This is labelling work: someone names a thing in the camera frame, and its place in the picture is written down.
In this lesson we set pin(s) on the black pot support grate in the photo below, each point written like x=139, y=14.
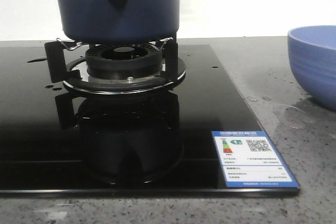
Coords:
x=75, y=77

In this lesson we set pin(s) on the light blue plastic bowl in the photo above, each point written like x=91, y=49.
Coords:
x=311, y=52

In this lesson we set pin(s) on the dark blue cooking pot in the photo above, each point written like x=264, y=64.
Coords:
x=119, y=21

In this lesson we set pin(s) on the blue white energy label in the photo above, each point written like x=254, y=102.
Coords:
x=249, y=159

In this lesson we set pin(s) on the black gas burner head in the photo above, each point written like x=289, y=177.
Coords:
x=111, y=62

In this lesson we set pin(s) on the black glass gas stove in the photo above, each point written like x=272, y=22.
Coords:
x=55, y=143

